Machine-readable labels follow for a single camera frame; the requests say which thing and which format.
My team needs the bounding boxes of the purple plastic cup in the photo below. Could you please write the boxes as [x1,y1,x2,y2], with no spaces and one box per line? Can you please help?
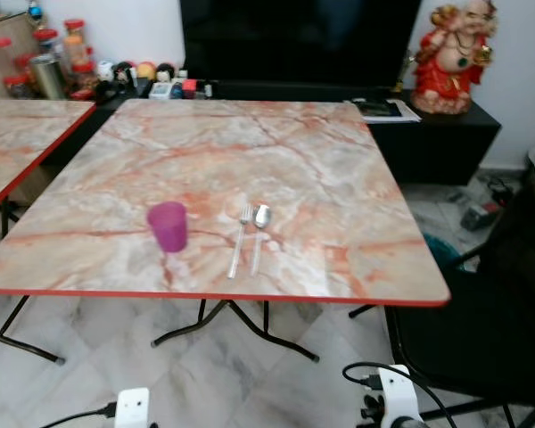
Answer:
[147,202,189,253]

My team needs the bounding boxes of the black chair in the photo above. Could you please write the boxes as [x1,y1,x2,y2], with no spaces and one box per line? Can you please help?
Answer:
[385,169,535,428]

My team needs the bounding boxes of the teal round basket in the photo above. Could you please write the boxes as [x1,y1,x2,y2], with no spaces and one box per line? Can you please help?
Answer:
[424,234,465,274]

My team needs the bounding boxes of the black metal table leg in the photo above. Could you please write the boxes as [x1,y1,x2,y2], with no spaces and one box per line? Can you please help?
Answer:
[0,294,65,365]
[152,300,320,362]

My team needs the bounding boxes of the steel fork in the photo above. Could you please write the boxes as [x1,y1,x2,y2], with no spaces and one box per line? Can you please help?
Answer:
[228,204,253,279]

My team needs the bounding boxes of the black power adapter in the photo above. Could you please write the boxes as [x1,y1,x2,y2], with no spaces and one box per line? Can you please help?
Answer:
[461,203,501,232]

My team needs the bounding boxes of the steel spoon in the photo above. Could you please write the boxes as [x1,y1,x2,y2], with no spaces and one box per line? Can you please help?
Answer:
[251,204,273,276]

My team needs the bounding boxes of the stack of papers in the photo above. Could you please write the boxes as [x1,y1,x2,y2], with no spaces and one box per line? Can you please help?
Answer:
[350,98,422,124]

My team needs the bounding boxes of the red laughing Buddha statue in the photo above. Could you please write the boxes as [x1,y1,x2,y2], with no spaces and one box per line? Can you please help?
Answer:
[412,0,498,115]

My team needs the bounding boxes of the black flat-screen television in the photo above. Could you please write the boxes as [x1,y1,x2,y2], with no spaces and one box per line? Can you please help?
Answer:
[179,0,423,88]

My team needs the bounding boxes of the small white box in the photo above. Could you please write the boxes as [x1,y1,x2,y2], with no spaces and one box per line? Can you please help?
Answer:
[149,80,175,100]

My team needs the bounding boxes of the orange round figurine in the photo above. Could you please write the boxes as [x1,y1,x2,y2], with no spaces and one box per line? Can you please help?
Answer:
[136,61,158,82]

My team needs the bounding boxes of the black mouse figurine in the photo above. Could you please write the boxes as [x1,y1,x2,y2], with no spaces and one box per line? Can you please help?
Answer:
[113,61,137,86]

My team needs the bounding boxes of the steel canister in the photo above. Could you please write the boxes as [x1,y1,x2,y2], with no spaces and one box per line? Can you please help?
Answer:
[29,53,68,101]

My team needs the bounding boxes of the tall red-lid jar orange contents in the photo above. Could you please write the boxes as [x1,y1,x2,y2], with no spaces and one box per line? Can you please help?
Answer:
[62,19,89,69]

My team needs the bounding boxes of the short red-lid jar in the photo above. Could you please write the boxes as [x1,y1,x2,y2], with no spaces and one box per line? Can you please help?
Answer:
[4,75,32,99]

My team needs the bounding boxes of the red-lid jar white contents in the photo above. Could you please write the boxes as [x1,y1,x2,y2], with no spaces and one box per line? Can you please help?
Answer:
[33,29,62,56]

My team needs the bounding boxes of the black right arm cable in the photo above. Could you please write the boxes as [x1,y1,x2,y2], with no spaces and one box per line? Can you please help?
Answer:
[342,361,457,428]

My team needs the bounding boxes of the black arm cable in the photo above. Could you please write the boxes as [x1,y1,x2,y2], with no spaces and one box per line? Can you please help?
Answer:
[37,403,118,428]
[342,361,457,428]

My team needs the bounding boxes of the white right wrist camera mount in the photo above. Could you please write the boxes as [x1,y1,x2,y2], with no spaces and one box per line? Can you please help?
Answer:
[377,364,423,428]

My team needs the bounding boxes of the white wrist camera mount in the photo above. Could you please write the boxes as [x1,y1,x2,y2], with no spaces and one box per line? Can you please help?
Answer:
[114,388,152,428]
[377,364,423,428]

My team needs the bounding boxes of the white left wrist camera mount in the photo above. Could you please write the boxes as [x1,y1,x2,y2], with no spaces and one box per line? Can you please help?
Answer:
[114,388,152,428]

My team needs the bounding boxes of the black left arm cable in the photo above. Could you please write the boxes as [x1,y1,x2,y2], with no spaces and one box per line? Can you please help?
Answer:
[37,403,118,428]

